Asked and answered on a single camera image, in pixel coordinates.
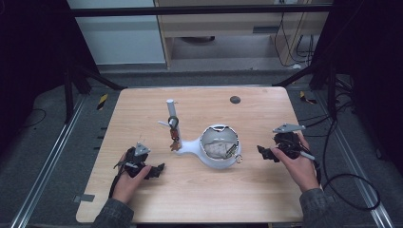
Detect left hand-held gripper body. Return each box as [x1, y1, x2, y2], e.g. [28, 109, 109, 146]
[115, 142, 151, 179]

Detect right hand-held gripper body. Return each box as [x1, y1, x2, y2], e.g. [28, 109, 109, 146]
[273, 123, 307, 160]

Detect brown keychain with ring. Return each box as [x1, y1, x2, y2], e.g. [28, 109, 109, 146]
[167, 115, 182, 152]

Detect white quilted pouch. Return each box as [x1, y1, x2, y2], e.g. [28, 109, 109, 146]
[203, 142, 244, 164]

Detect white bowl with jagged rim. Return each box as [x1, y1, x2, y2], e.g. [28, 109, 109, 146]
[199, 123, 240, 162]

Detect white stand with pole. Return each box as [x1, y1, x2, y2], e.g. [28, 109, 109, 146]
[157, 98, 242, 170]

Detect person's left hand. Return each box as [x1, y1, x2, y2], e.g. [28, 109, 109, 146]
[112, 153, 152, 205]

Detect person's right hand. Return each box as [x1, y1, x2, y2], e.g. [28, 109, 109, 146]
[271, 132, 320, 193]

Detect yellow black tape piece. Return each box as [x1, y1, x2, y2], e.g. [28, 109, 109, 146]
[298, 90, 317, 105]
[96, 93, 109, 111]

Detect black metal stand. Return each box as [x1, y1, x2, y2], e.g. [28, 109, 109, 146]
[62, 59, 127, 125]
[272, 59, 338, 122]

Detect black curtain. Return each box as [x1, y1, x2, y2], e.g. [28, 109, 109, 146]
[310, 0, 403, 177]
[0, 0, 100, 156]

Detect white cabinet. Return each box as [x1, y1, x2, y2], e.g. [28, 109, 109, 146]
[67, 0, 167, 67]

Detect wooden desk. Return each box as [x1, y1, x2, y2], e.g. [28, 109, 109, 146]
[153, 0, 335, 69]

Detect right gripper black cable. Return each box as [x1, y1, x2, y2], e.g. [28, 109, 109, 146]
[298, 150, 323, 188]

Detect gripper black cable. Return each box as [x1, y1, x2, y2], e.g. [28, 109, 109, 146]
[298, 150, 323, 188]
[107, 172, 124, 200]

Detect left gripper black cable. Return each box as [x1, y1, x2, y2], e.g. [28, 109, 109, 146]
[107, 172, 124, 200]

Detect black looped floor cable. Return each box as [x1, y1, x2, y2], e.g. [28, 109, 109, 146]
[321, 119, 382, 212]

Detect aluminium floor rail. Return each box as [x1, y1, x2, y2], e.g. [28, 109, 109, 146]
[9, 94, 87, 228]
[316, 90, 395, 228]

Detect black hanging cables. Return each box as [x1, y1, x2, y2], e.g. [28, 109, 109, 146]
[273, 11, 316, 68]

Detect thin black floor cable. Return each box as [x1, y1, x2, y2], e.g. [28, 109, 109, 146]
[21, 107, 48, 129]

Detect black horizontal frame bar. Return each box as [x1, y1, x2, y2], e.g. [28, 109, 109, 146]
[69, 3, 335, 18]

